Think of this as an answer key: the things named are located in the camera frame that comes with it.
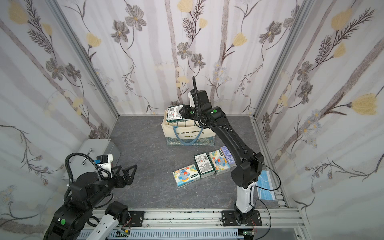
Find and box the green white tissue pack back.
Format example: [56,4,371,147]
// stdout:
[166,105,185,123]

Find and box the green white tissue pack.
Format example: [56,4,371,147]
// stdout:
[166,105,185,123]
[194,153,215,179]

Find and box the cream canvas tote bag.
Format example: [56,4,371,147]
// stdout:
[162,111,216,146]

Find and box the green white tissue pack front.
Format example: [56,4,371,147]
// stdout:
[194,153,215,179]

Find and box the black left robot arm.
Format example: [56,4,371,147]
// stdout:
[44,153,144,240]

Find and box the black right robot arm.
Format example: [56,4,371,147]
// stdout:
[180,77,276,226]

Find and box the silver metal case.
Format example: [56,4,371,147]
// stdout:
[69,139,121,181]

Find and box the cartoon elephant tissue pack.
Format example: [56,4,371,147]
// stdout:
[208,150,231,175]

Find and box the purple tissue pack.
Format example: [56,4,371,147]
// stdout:
[221,146,236,167]

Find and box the blue face mask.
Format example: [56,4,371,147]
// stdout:
[257,170,276,201]

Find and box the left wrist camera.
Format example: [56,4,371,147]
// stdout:
[94,154,114,179]

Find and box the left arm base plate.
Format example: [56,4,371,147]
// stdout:
[125,211,145,228]

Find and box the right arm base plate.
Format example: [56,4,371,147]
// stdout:
[221,210,263,227]

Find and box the aluminium frame rail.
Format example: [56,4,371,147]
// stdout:
[77,209,311,240]

